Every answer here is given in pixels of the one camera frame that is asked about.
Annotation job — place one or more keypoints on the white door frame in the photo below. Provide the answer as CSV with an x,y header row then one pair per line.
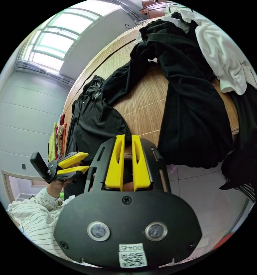
x,y
6,182

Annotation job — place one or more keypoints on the person's body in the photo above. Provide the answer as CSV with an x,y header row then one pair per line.
x,y
34,227

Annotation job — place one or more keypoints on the window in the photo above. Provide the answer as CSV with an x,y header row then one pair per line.
x,y
53,40

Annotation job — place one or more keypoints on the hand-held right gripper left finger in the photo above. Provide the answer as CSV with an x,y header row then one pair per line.
x,y
114,167

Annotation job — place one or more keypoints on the person's left forearm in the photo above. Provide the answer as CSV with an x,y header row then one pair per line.
x,y
44,200

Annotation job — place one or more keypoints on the person's left hand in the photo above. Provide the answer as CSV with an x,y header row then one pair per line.
x,y
55,188

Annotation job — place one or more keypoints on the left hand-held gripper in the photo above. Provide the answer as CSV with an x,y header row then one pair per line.
x,y
52,170

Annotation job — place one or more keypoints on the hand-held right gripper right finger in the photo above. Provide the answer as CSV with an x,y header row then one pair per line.
x,y
142,169

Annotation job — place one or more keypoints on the black shorts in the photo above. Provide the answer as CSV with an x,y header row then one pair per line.
x,y
94,122

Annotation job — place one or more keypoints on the colourful folded clothes stack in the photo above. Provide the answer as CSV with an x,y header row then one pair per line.
x,y
58,139

